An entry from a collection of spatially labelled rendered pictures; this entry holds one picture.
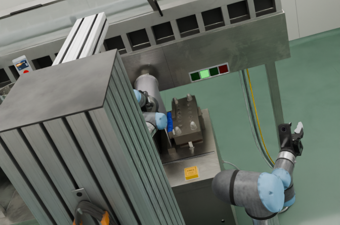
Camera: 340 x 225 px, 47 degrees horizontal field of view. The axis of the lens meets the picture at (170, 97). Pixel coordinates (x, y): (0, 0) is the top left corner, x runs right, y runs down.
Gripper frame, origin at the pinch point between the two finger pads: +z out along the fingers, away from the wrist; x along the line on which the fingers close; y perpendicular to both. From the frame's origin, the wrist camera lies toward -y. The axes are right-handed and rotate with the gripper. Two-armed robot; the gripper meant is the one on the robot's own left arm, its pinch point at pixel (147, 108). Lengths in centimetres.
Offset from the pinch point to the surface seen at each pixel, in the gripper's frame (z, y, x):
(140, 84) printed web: 12.4, 16.8, 3.0
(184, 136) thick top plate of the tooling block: 15.6, -19.0, -14.3
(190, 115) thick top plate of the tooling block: 28.6, -6.3, -19.8
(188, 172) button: 6.3, -38.7, -12.9
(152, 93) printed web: 6.7, 8.7, -3.4
